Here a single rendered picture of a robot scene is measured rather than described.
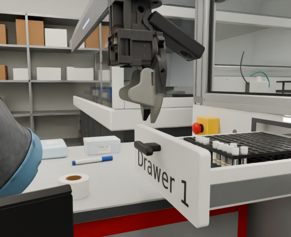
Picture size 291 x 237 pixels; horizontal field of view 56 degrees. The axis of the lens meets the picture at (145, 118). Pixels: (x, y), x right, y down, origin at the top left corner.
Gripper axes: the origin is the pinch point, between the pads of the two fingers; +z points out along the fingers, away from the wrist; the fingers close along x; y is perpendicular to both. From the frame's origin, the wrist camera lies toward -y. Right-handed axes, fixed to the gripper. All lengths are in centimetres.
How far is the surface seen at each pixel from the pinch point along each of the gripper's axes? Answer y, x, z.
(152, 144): 0.3, 0.6, 5.4
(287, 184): -18.5, 13.3, 10.9
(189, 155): -0.9, 11.8, 4.9
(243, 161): -13.2, 8.9, 7.6
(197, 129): -28.5, -30.7, 9.1
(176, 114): -46, -79, 10
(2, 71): 65, -379, -25
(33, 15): 22, -368, -99
